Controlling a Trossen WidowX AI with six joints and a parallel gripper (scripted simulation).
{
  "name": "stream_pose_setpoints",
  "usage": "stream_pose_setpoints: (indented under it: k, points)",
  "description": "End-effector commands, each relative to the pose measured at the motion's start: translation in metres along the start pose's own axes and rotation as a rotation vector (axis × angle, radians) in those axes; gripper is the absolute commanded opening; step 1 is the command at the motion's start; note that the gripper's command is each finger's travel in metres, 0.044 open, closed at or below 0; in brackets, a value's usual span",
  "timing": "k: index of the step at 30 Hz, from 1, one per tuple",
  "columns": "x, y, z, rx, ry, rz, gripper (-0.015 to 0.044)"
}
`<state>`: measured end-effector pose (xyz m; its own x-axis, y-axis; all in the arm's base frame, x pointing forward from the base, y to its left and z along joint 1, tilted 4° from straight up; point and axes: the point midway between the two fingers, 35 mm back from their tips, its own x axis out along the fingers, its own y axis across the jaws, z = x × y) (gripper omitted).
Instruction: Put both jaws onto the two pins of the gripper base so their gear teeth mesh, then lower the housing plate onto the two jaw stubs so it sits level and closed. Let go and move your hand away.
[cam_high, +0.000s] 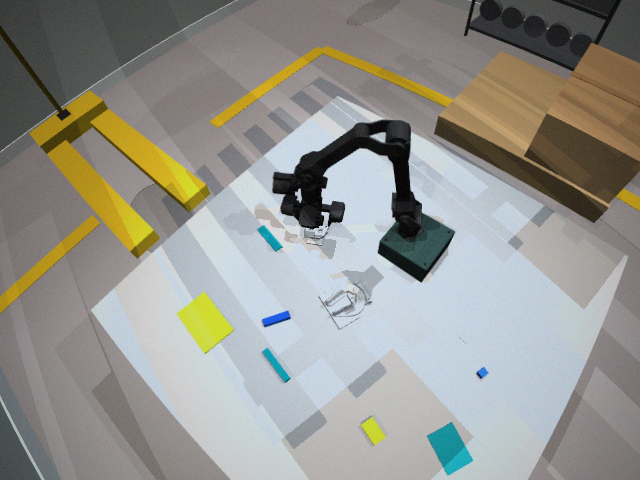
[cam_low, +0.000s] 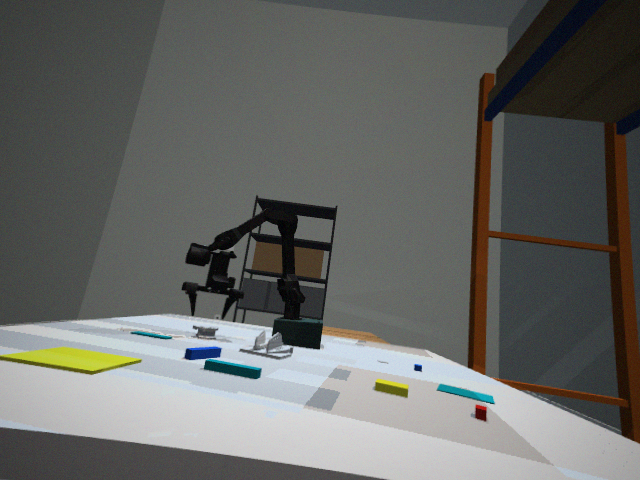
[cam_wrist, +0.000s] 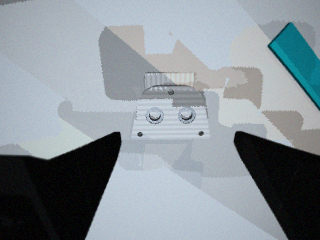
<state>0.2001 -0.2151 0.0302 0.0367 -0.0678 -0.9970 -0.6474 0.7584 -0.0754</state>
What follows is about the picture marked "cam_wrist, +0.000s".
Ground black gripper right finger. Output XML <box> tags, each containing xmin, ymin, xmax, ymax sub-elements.
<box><xmin>234</xmin><ymin>131</ymin><xmax>320</xmax><ymax>240</ymax></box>

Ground teal flat bar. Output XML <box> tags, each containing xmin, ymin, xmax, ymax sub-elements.
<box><xmin>267</xmin><ymin>22</ymin><xmax>320</xmax><ymax>111</ymax></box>

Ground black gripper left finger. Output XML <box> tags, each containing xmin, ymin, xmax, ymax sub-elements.
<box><xmin>0</xmin><ymin>132</ymin><xmax>121</xmax><ymax>240</ymax></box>

